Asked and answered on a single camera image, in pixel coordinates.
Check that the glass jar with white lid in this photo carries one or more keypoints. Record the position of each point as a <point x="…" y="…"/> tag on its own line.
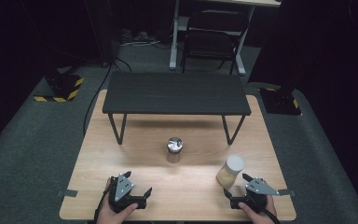
<point x="231" y="169"/>

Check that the white-framed desk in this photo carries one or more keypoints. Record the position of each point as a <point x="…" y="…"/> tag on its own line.
<point x="175" y="34"/>

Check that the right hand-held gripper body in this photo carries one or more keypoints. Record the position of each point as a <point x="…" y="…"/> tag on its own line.
<point x="258" y="188"/>

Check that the grey tape piece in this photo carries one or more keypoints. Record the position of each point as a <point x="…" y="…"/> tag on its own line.
<point x="287" y="192"/>
<point x="67" y="193"/>

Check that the person's left hand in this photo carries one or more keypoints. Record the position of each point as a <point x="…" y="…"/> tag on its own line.
<point x="112" y="216"/>

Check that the black raised shelf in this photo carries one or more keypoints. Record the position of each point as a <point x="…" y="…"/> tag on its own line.
<point x="175" y="93"/>

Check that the person's right hand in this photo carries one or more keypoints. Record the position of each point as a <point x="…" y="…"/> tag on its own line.
<point x="258" y="216"/>

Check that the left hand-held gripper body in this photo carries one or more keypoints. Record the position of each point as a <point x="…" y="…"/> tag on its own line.
<point x="122" y="186"/>

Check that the glass jar with silver lid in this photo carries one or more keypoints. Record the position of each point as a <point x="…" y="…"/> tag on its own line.
<point x="174" y="146"/>

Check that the black folding chair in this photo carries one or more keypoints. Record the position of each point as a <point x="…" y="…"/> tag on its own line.
<point x="213" y="40"/>

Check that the black stand base yellow stripes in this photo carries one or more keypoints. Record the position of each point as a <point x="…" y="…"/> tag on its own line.
<point x="62" y="85"/>
<point x="279" y="101"/>

